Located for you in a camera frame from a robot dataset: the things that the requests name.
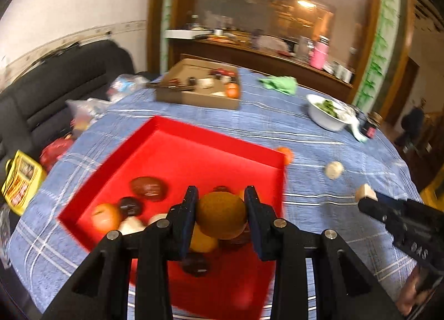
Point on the dark red round plum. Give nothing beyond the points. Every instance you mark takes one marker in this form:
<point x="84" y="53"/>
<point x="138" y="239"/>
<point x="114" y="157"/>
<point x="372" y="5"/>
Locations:
<point x="236" y="242"/>

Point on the small orange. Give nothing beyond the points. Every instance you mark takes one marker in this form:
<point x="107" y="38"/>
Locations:
<point x="203" y="240"/>
<point x="285" y="155"/>
<point x="232" y="90"/>
<point x="105" y="216"/>
<point x="241" y="195"/>

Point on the white garlic bulb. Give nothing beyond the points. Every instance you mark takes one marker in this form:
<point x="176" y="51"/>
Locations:
<point x="334" y="169"/>
<point x="158" y="218"/>
<point x="366" y="192"/>
<point x="131" y="227"/>

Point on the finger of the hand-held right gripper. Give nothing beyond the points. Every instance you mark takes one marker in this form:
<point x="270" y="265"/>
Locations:
<point x="380" y="209"/>

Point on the pink bottle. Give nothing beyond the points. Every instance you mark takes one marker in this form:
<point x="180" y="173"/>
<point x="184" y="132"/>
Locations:
<point x="319" y="56"/>

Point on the blue checked tablecloth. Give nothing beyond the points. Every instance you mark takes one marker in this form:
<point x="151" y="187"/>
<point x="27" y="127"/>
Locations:
<point x="312" y="148"/>

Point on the wooden framed mirror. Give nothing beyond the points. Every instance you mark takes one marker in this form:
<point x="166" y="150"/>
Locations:
<point x="260" y="0"/>

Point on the yellow snack packet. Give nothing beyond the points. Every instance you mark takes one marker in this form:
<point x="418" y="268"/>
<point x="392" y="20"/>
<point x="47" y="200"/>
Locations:
<point x="22" y="181"/>

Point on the pale green white utensil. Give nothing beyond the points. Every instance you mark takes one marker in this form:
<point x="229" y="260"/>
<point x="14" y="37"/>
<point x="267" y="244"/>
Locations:
<point x="357" y="129"/>

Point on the black sofa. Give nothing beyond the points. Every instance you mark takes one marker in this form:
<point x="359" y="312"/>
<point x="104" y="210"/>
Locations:
<point x="52" y="87"/>

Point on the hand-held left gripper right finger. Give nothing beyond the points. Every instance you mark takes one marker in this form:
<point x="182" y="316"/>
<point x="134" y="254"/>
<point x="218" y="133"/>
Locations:
<point x="255" y="226"/>

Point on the green bamboo print strip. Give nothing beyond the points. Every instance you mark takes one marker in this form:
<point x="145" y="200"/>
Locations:
<point x="380" y="49"/>

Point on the small white cup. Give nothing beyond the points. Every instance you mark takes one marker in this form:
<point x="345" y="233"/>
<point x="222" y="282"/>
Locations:
<point x="207" y="82"/>

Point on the reddish brown jujube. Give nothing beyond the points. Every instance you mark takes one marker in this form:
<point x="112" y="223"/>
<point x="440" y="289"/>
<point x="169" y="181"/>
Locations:
<point x="149" y="188"/>

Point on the large brownish orange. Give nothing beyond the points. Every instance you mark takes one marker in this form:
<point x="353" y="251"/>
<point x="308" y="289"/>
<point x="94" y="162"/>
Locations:
<point x="222" y="216"/>

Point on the red plastic bag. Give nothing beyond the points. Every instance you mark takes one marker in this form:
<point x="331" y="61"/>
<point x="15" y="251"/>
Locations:
<point x="55" y="151"/>

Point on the person's right hand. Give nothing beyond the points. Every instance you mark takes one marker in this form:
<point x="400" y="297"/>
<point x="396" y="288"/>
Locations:
<point x="411" y="292"/>

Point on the black jar with red label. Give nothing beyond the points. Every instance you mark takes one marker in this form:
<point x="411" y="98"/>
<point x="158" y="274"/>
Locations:
<point x="369" y="129"/>

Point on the cardboard box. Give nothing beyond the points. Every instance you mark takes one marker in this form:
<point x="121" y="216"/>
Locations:
<point x="197" y="99"/>

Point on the red tray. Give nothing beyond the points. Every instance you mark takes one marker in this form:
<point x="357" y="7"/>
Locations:
<point x="194" y="156"/>

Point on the dark long utensil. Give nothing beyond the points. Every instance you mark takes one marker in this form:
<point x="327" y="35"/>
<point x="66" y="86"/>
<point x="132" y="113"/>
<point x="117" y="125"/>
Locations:
<point x="173" y="87"/>

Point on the wooden sideboard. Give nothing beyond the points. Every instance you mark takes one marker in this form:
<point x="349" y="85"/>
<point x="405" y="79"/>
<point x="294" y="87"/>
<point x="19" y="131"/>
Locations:
<point x="263" y="61"/>

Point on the clear plastic bag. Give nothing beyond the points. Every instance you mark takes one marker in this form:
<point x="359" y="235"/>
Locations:
<point x="126" y="85"/>
<point x="86" y="113"/>

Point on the white bowl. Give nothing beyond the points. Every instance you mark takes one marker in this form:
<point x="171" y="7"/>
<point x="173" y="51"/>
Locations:
<point x="324" y="119"/>

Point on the white flat board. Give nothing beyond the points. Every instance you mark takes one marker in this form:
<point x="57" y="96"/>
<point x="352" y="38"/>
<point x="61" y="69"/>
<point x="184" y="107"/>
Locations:
<point x="187" y="34"/>

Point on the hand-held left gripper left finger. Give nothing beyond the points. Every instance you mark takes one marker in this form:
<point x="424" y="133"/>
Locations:
<point x="189" y="222"/>

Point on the green vegetables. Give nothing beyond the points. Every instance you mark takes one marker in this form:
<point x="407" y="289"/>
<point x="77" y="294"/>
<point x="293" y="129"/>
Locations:
<point x="327" y="106"/>

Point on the green cloth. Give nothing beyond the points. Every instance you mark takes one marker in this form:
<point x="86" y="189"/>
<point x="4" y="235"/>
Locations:
<point x="281" y="84"/>

